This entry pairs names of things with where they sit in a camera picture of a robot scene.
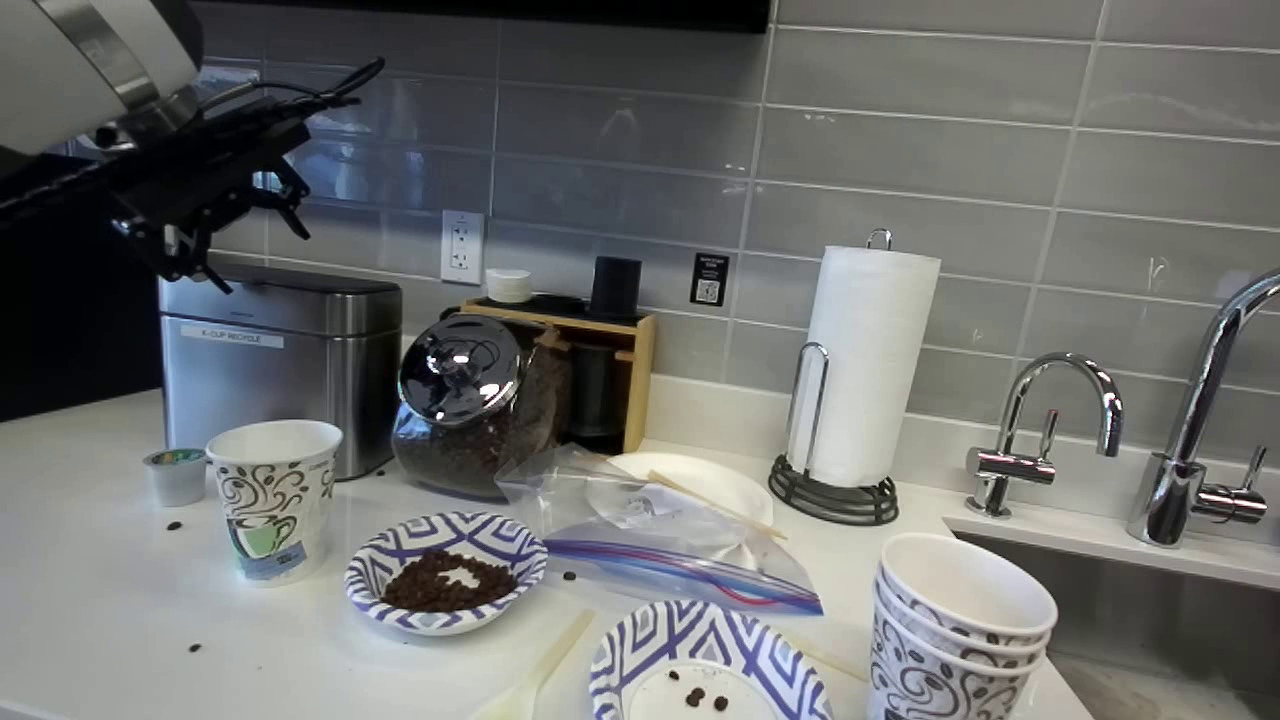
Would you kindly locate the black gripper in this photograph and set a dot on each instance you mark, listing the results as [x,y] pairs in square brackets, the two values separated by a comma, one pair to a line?
[213,164]

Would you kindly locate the dark grey bin lid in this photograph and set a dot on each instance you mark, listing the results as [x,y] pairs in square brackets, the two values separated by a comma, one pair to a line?
[287,278]

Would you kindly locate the white coffee pod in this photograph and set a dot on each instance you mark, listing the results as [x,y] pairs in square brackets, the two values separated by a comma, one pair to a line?
[176,472]

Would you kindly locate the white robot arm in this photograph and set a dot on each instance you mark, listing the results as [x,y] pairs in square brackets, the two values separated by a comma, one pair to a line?
[83,62]

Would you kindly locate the loose coffee bean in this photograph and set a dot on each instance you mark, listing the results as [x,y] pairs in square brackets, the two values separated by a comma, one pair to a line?
[175,526]
[565,578]
[194,651]

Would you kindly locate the black monitor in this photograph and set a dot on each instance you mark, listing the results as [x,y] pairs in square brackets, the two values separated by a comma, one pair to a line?
[65,320]

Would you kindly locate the small white container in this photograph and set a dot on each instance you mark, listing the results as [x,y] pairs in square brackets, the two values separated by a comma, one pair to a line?
[504,285]

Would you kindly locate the black cylinder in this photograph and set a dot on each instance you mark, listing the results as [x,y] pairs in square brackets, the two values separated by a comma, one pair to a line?
[615,288]

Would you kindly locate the wooden holder box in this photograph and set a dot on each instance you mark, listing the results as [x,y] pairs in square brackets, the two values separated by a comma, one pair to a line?
[640,385]

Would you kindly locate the clear zip plastic bag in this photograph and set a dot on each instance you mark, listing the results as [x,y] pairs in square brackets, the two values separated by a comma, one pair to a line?
[665,546]

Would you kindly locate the cream plastic spoon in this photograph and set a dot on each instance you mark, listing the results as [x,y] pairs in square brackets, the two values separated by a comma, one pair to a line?
[533,681]

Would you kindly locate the blue paper plate, few beans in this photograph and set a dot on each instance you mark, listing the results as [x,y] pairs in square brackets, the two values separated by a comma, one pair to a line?
[705,661]

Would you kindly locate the small chrome faucet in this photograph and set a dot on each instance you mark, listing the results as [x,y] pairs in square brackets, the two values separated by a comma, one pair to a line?
[1055,383]

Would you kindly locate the white patterned mug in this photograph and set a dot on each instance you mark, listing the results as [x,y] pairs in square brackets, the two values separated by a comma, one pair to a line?
[932,693]

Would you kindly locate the steel sink basin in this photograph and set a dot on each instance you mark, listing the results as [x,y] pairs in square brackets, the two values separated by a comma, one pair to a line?
[1135,615]

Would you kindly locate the large chrome faucet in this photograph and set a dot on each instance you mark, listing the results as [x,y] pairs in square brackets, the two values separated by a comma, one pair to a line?
[1181,480]

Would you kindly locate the white wall outlet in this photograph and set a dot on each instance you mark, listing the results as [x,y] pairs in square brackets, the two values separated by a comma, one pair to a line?
[460,245]

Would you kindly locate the dark wall cabinet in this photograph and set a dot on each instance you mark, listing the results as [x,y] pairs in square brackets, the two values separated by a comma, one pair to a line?
[533,8]

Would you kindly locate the black wall switch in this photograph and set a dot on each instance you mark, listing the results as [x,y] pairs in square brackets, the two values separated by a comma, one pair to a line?
[710,278]

